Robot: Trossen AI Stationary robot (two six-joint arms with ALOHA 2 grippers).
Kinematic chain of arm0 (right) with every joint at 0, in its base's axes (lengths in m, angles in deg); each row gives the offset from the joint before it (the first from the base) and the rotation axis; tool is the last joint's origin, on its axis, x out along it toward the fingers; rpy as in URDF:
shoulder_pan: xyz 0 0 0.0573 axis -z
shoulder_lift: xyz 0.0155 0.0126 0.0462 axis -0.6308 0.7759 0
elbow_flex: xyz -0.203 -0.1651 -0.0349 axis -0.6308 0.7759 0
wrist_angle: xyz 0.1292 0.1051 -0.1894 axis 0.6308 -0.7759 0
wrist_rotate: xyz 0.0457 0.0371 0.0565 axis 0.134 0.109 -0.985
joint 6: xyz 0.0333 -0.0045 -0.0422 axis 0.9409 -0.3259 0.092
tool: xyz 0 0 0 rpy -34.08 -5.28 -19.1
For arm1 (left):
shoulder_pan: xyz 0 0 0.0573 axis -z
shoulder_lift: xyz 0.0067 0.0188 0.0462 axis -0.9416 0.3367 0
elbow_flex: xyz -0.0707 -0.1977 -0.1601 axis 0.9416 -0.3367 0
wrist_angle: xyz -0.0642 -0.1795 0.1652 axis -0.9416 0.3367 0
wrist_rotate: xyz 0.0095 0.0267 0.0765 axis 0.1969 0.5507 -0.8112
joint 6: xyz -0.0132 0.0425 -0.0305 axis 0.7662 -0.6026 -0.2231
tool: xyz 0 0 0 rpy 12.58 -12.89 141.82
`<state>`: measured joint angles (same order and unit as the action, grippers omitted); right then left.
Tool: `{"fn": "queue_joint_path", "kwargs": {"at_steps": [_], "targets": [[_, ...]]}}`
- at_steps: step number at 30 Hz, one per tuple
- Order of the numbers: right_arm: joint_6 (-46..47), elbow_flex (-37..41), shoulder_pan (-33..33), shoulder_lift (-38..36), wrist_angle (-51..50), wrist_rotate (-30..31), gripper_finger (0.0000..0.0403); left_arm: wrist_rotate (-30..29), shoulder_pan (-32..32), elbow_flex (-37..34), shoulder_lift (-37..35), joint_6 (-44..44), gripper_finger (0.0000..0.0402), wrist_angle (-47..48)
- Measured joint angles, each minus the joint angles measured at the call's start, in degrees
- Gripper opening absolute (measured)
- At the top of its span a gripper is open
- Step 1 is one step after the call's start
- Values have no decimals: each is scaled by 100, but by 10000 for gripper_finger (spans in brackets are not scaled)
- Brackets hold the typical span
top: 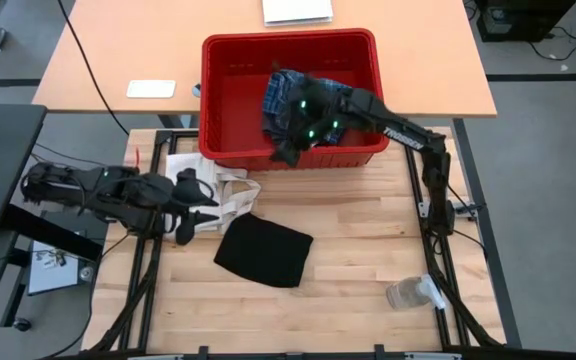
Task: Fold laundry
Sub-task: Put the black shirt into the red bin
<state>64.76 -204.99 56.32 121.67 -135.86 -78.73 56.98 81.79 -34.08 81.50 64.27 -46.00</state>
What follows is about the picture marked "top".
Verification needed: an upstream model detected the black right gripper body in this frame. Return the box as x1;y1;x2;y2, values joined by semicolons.
287;79;350;149

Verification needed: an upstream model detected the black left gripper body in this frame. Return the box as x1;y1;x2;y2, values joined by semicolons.
134;171;180;224

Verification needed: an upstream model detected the blue plaid garment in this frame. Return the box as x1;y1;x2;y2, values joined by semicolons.
261;68;355;148

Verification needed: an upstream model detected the black garment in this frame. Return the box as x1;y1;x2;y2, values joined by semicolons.
212;211;315;290

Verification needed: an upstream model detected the cream canvas tote bag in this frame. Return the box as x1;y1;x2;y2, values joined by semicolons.
163;151;263;236

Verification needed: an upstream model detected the red plastic bin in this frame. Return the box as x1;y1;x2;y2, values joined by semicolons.
197;27;390;172

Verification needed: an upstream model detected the white closed notebook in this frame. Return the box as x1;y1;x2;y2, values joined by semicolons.
261;0;335;28

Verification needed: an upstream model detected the white flat pad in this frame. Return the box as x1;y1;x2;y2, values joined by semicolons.
126;79;177;100

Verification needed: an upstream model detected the white paper sheet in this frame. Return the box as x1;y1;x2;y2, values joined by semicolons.
26;239;95;297

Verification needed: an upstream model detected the light wooden desk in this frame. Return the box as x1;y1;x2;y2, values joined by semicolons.
31;0;498;119

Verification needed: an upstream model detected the clear plastic spray bottle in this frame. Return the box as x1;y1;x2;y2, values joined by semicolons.
385;273;448;312

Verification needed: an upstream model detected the black computer tower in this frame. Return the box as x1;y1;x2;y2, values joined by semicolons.
476;0;576;44

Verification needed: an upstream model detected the black aluminium table frame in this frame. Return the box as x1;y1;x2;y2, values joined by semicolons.
86;126;508;360

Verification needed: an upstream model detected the long black cable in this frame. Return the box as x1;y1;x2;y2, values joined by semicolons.
56;0;131;138

